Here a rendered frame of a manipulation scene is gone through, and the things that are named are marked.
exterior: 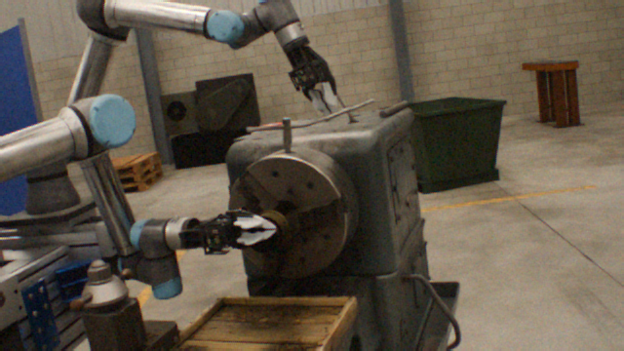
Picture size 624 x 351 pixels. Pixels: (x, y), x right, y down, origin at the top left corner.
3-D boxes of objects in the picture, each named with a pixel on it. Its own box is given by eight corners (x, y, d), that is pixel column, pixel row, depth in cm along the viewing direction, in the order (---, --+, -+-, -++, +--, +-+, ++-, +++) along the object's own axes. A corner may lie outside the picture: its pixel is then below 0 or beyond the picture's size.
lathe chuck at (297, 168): (247, 260, 161) (238, 148, 154) (358, 270, 150) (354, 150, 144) (232, 272, 153) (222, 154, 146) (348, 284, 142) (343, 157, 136)
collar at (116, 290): (101, 288, 98) (97, 271, 98) (138, 289, 95) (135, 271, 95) (71, 306, 91) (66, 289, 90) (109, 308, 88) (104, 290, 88)
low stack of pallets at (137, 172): (117, 182, 990) (112, 158, 982) (165, 175, 988) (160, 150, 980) (91, 199, 866) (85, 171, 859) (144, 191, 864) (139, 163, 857)
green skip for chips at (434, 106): (388, 177, 703) (379, 107, 688) (461, 165, 715) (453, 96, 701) (427, 200, 572) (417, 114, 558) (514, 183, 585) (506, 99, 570)
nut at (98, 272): (99, 275, 95) (95, 255, 95) (118, 276, 94) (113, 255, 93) (84, 285, 92) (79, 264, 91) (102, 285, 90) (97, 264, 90)
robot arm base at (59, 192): (16, 216, 154) (7, 181, 152) (48, 203, 169) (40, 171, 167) (60, 212, 151) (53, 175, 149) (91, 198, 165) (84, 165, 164)
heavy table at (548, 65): (526, 118, 1035) (521, 62, 1018) (549, 115, 1032) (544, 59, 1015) (558, 128, 877) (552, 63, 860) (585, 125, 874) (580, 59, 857)
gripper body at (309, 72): (296, 95, 147) (275, 51, 146) (308, 91, 154) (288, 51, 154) (322, 81, 144) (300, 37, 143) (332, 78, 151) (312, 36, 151)
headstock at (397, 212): (304, 219, 226) (290, 119, 219) (428, 213, 209) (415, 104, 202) (236, 277, 171) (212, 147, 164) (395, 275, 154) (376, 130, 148)
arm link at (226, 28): (58, -22, 140) (240, 4, 132) (83, -19, 151) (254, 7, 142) (55, 23, 143) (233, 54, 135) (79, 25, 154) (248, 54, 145)
